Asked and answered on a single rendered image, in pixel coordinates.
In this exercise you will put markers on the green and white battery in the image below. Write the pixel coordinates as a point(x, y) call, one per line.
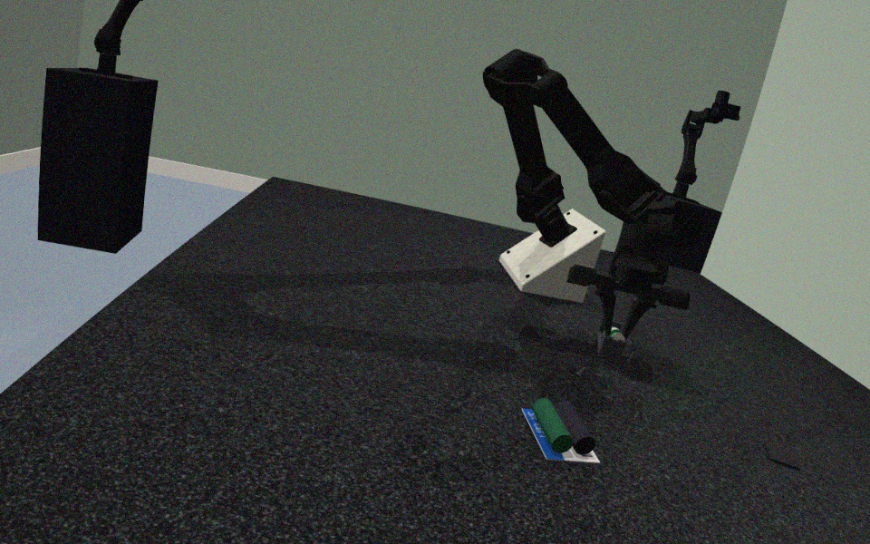
point(616, 333)

